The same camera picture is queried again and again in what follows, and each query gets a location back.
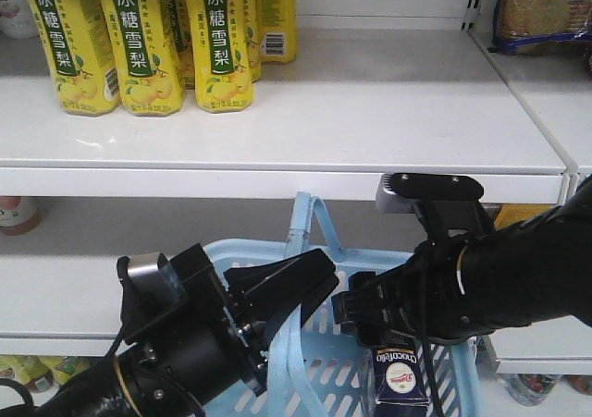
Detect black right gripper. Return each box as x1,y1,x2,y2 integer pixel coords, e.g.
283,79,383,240
332,240,467,348

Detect light blue plastic basket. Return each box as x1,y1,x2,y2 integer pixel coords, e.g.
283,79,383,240
204,192,485,416

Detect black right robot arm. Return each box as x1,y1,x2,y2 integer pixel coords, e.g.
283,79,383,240
331,173,591,349

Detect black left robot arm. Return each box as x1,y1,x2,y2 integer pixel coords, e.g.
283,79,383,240
2,244,339,416

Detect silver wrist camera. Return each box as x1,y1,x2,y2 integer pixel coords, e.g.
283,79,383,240
117,252,184,306

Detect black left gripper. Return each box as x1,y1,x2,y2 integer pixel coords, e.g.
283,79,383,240
120,244,339,395

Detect blue cracker package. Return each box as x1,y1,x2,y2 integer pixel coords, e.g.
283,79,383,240
492,0,591,55

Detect yellow pear drink bottle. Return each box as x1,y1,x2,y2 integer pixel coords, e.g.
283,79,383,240
185,0,253,114
28,0,120,117
257,0,298,64
100,0,185,117

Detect dark blue cookie box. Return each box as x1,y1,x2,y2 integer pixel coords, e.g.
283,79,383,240
370,338,429,416

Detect white supermarket shelf unit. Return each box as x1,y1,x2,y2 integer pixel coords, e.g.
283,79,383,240
1,0,591,356

